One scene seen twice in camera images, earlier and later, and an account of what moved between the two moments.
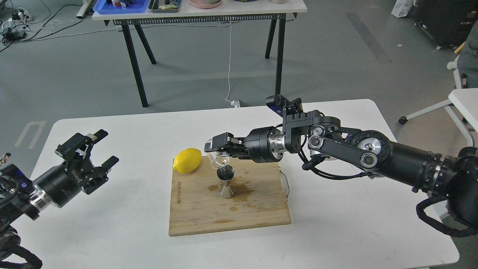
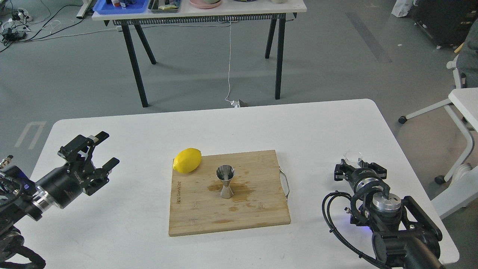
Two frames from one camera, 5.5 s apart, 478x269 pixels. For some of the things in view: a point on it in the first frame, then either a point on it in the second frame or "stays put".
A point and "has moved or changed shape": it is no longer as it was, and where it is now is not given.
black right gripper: (261, 145) -> (363, 179)
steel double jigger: (226, 173) stays put
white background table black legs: (230, 12) stays put
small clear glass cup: (218, 159) has moved or changed shape
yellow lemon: (188, 160) stays put
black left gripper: (59, 185) stays put
